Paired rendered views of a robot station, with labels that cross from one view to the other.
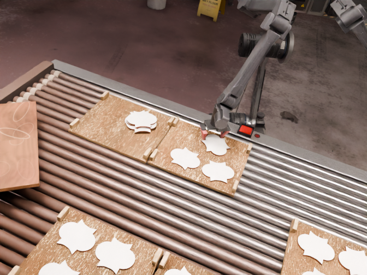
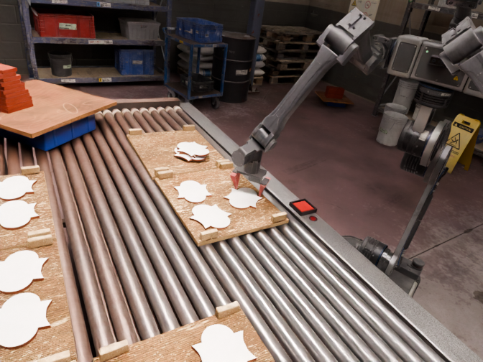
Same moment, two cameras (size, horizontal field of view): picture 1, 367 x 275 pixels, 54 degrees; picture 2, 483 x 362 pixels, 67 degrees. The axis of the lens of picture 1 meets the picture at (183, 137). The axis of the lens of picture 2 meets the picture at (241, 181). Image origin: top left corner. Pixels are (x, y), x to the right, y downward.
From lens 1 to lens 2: 1.10 m
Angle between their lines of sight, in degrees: 35
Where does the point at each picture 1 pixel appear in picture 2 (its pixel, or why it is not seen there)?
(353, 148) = not seen: outside the picture
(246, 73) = (284, 101)
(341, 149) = not seen: outside the picture
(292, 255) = (180, 337)
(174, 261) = (49, 251)
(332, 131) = not seen: outside the picture
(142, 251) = (38, 226)
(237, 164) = (245, 223)
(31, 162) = (49, 123)
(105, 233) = (37, 198)
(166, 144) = (192, 175)
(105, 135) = (149, 148)
